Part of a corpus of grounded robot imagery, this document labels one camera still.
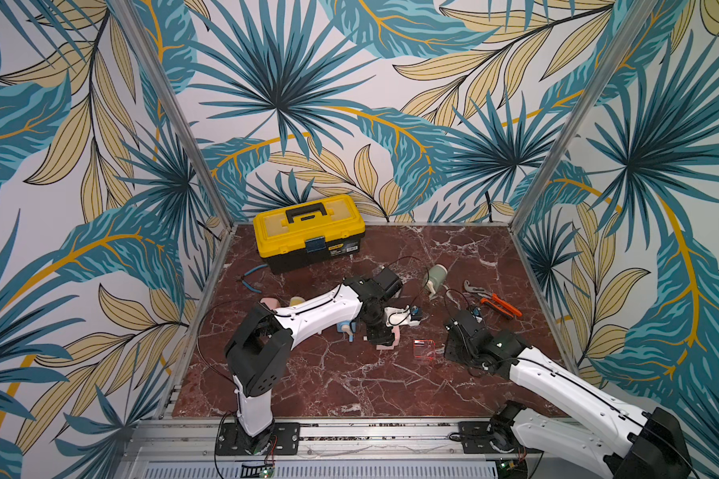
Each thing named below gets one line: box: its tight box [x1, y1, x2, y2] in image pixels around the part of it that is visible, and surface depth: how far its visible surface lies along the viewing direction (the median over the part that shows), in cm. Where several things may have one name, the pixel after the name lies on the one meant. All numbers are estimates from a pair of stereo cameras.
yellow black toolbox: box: [252, 194, 366, 274], surface depth 100 cm
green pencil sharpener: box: [424, 263, 449, 295], surface depth 99 cm
